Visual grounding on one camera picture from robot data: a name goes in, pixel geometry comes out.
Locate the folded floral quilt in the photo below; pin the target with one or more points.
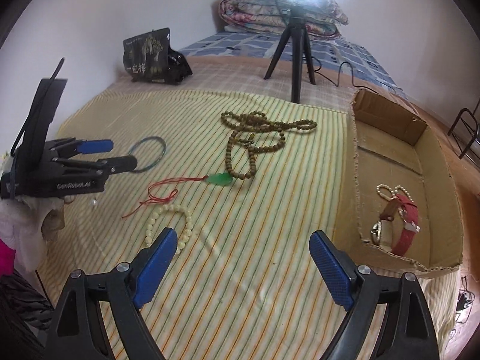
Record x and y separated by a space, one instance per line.
323 17

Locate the yellow striped cloth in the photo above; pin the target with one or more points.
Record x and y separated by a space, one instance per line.
244 285

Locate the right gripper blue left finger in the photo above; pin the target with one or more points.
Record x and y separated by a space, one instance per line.
77 330

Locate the beige plaid blanket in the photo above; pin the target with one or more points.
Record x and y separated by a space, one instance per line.
246 75

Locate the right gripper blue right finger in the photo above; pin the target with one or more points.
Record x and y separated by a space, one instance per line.
407 330

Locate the black printed bag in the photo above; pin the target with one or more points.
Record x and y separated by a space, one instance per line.
149 58

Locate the black tripod stand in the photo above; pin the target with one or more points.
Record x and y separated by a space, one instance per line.
296 31

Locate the cardboard box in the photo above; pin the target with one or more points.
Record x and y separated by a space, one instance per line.
397 148

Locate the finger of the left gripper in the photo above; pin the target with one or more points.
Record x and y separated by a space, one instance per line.
117 165
95 147

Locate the red strap wristwatch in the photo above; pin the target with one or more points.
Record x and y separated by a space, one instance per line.
397 225

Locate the black metal rack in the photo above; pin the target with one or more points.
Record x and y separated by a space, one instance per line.
465 132

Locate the white gloved left hand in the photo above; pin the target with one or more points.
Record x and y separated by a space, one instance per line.
27 224

